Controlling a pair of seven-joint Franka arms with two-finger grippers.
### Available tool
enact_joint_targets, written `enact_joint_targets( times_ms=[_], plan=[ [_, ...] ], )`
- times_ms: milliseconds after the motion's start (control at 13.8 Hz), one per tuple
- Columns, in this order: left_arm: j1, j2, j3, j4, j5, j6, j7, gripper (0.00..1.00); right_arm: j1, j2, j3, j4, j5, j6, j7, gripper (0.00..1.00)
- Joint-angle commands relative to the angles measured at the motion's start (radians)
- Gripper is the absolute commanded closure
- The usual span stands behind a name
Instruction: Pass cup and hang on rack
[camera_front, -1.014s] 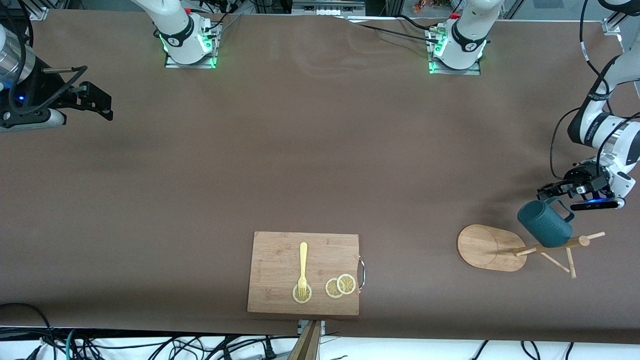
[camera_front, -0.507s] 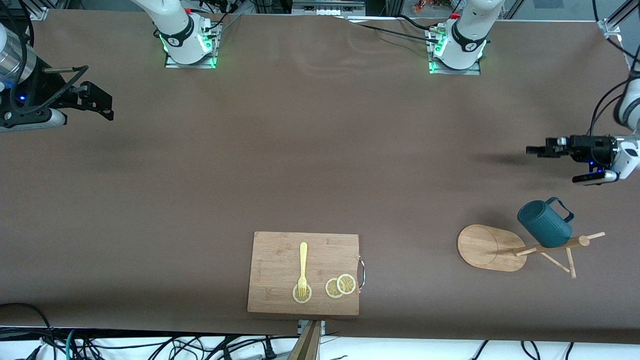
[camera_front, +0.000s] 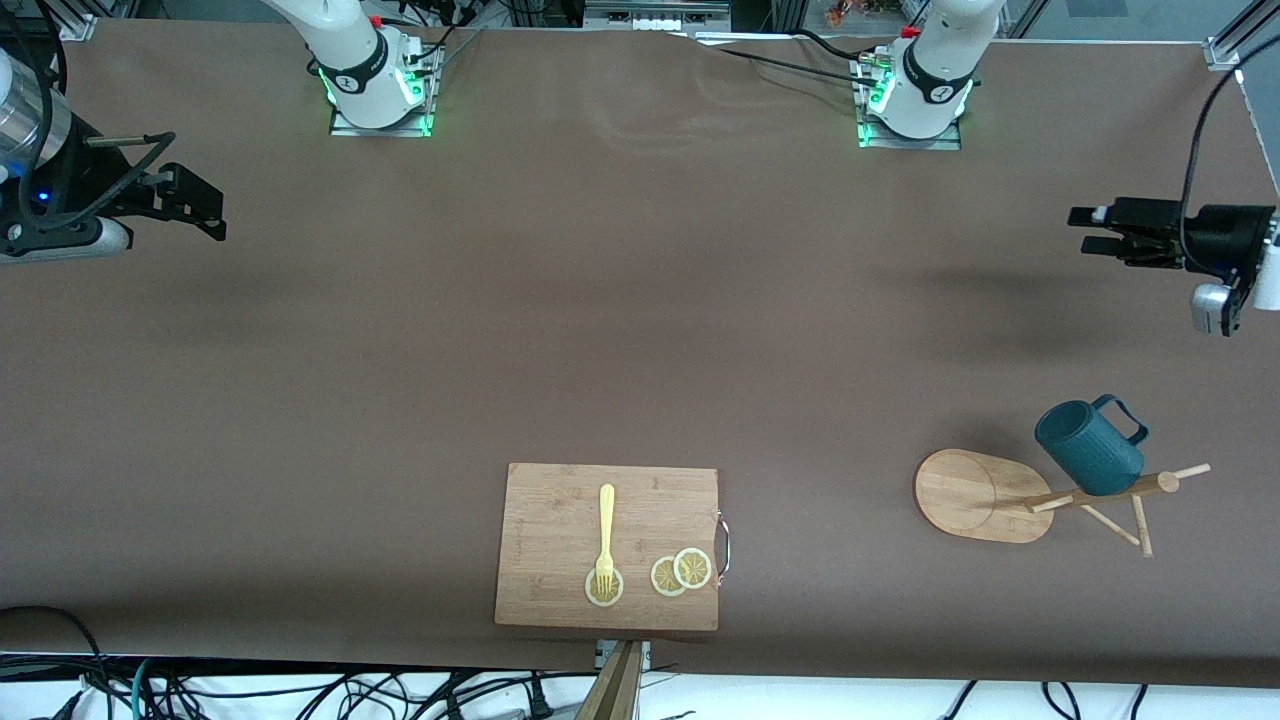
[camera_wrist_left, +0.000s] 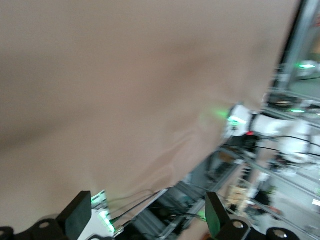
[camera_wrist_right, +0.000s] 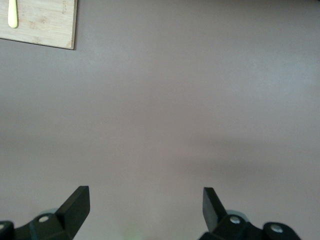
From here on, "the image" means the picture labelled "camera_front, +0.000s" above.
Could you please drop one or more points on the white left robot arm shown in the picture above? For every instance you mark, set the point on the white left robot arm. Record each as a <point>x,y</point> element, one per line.
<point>940,60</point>

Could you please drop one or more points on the aluminium frame corner post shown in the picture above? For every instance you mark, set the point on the aluminium frame corner post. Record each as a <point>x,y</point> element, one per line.
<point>1235,35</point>

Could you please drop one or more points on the wooden mug rack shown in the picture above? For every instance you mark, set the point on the wooden mug rack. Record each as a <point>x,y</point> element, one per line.
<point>970,495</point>

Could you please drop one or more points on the bamboo cutting board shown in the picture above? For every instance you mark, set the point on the bamboo cutting board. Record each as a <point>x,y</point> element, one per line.
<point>550,540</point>

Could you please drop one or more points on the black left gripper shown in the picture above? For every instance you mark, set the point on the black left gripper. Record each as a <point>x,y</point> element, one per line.
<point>1222,237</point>

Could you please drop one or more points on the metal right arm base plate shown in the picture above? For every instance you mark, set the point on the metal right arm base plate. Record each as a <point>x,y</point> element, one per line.
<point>400,131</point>

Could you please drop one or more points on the teal cup with yellow inside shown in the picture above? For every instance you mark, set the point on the teal cup with yellow inside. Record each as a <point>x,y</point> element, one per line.
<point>1095,450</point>

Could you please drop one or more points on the yellow plastic fork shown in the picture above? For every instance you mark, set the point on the yellow plastic fork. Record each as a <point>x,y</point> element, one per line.
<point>606,520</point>

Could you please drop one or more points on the metal beam bracket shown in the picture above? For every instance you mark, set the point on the metal beam bracket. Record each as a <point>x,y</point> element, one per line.
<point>603,655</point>

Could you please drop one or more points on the lemon slice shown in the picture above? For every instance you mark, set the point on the lemon slice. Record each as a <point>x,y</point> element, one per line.
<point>692,568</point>
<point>661,579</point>
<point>592,596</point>

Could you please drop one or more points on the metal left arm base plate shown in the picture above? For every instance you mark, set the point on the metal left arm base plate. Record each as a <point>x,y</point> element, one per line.
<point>940,145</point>

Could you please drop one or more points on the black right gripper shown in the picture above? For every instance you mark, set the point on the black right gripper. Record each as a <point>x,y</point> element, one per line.
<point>100,196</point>

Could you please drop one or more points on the wooden beam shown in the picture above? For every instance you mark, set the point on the wooden beam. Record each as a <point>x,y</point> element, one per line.
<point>612,690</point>

